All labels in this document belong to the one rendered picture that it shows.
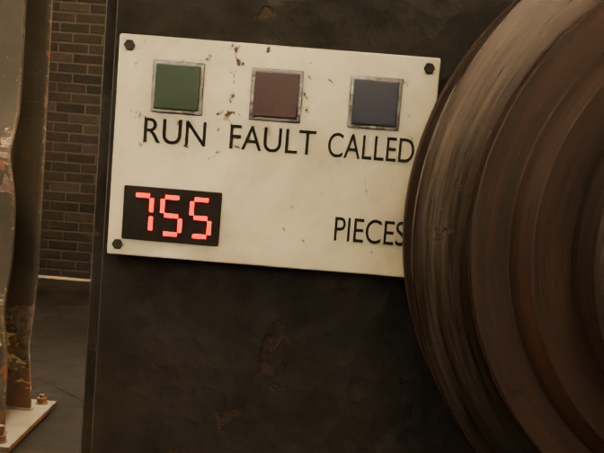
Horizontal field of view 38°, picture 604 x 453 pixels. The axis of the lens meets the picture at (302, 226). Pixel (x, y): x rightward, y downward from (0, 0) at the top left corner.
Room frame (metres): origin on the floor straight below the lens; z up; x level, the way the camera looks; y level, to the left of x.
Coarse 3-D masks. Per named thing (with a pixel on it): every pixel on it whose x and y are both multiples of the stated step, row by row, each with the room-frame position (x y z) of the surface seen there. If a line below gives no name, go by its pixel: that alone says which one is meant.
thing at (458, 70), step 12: (516, 0) 0.65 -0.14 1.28; (504, 12) 0.65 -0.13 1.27; (492, 24) 0.65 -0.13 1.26; (480, 36) 0.65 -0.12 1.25; (468, 60) 0.65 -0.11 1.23; (456, 72) 0.65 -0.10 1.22; (444, 96) 0.65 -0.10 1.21; (432, 120) 0.65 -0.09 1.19; (432, 132) 0.65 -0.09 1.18; (420, 144) 0.65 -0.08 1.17; (420, 156) 0.65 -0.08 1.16; (420, 168) 0.65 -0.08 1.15; (408, 192) 0.65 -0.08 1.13; (408, 204) 0.65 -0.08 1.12; (408, 216) 0.65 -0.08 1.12; (408, 228) 0.65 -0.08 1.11; (408, 240) 0.65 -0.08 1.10; (408, 252) 0.65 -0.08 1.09; (408, 264) 0.65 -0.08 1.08; (408, 276) 0.65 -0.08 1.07; (408, 288) 0.65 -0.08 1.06; (408, 300) 0.65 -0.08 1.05; (420, 336) 0.65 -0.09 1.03; (432, 372) 0.65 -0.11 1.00
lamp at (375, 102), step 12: (360, 84) 0.71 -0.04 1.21; (372, 84) 0.71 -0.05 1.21; (384, 84) 0.71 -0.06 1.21; (396, 84) 0.71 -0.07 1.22; (360, 96) 0.71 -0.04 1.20; (372, 96) 0.71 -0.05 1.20; (384, 96) 0.71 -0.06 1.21; (396, 96) 0.71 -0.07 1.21; (360, 108) 0.71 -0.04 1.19; (372, 108) 0.71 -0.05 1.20; (384, 108) 0.71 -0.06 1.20; (396, 108) 0.71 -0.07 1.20; (360, 120) 0.71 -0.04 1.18; (372, 120) 0.71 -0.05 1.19; (384, 120) 0.71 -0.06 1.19
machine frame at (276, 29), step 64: (128, 0) 0.74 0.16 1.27; (192, 0) 0.74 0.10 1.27; (256, 0) 0.74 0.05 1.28; (320, 0) 0.74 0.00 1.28; (384, 0) 0.74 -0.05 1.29; (448, 0) 0.74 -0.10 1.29; (512, 0) 0.74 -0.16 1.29; (448, 64) 0.74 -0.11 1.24; (128, 256) 0.74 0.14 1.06; (128, 320) 0.74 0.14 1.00; (192, 320) 0.74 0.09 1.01; (256, 320) 0.74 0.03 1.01; (320, 320) 0.74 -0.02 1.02; (384, 320) 0.74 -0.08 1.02; (128, 384) 0.74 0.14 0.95; (192, 384) 0.74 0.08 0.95; (256, 384) 0.74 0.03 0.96; (320, 384) 0.74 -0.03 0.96; (384, 384) 0.74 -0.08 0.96; (128, 448) 0.74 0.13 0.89; (192, 448) 0.74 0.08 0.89; (256, 448) 0.74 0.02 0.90; (320, 448) 0.74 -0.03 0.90; (384, 448) 0.74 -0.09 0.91; (448, 448) 0.74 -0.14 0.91
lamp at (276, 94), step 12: (264, 72) 0.71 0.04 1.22; (264, 84) 0.71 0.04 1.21; (276, 84) 0.71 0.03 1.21; (288, 84) 0.71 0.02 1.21; (264, 96) 0.71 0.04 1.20; (276, 96) 0.71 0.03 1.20; (288, 96) 0.71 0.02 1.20; (264, 108) 0.71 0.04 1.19; (276, 108) 0.71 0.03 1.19; (288, 108) 0.71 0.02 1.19
